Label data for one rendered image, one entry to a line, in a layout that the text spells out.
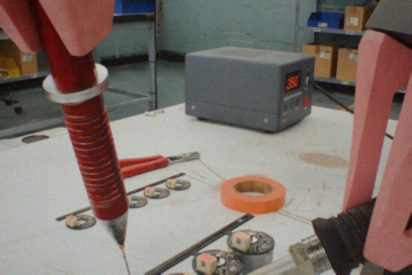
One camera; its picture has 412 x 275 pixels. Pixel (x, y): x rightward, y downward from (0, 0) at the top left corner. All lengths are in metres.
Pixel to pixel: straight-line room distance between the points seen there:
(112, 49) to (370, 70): 5.80
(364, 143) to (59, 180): 0.37
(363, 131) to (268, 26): 5.30
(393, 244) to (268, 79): 0.47
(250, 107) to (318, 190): 0.20
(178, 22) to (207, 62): 5.58
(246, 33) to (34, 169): 5.17
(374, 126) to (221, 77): 0.49
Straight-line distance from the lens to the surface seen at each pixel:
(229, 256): 0.25
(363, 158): 0.20
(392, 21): 0.20
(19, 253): 0.40
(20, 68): 4.80
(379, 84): 0.20
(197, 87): 0.70
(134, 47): 6.20
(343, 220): 0.19
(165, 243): 0.39
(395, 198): 0.18
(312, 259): 0.19
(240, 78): 0.66
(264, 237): 0.27
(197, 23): 6.06
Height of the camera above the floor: 0.94
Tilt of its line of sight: 17 degrees down
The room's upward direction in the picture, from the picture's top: 1 degrees clockwise
